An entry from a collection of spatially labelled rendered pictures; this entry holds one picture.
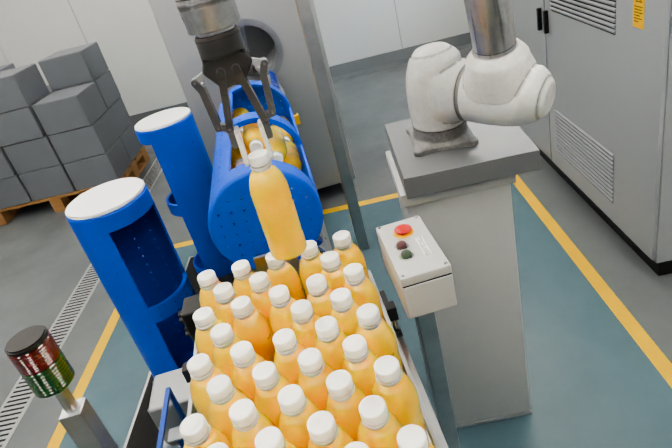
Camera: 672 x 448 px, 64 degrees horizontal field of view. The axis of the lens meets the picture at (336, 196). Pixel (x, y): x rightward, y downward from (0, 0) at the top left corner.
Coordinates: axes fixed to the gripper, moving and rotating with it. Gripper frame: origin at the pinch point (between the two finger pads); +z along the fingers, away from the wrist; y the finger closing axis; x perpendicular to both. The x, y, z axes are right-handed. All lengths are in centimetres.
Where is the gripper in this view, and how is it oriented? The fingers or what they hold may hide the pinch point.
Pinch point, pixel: (253, 143)
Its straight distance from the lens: 97.2
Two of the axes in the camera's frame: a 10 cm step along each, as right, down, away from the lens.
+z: 2.3, 8.5, 4.7
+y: -9.6, 2.8, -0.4
